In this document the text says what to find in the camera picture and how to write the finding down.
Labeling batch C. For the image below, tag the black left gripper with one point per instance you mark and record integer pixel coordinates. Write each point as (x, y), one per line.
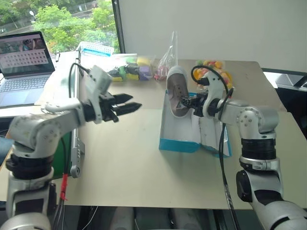
(107, 108)

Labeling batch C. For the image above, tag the grey open laptop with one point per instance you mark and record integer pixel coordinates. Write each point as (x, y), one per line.
(22, 57)

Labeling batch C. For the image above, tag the white perforated plastic basket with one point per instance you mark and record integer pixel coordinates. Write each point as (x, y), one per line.
(96, 49)

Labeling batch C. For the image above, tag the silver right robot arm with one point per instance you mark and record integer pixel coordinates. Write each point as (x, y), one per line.
(259, 119)

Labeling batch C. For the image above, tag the silver aluminium frame bar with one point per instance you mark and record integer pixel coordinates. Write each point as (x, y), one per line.
(78, 146)

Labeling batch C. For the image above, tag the red tape strip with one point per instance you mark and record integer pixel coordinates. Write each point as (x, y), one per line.
(64, 187)

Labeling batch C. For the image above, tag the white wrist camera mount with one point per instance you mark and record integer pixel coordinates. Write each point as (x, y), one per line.
(213, 91)
(97, 79)

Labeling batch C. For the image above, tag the clear plastic bag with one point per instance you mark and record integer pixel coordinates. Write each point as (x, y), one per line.
(168, 60)

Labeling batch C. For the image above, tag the black window frame post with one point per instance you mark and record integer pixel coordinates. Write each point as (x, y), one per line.
(118, 26)

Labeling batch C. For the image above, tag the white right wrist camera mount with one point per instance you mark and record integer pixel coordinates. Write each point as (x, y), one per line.
(213, 91)

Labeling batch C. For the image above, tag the green panel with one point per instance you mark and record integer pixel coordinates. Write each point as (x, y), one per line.
(66, 153)

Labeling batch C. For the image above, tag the bag of colourful blocks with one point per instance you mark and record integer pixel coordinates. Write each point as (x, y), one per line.
(134, 70)

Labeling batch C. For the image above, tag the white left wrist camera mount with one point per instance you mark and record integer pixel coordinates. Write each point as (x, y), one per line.
(97, 79)

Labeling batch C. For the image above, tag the white slip-on shoe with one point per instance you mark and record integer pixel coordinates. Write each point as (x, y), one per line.
(178, 79)

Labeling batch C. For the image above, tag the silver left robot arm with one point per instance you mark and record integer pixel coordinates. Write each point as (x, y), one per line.
(36, 129)

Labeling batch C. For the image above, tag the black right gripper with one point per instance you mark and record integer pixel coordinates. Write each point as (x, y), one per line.
(197, 103)

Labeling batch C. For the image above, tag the bag of colourful balls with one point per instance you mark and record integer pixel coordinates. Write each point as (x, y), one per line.
(217, 65)

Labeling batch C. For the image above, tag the blue and white shoebox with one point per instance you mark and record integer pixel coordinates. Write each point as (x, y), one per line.
(178, 141)

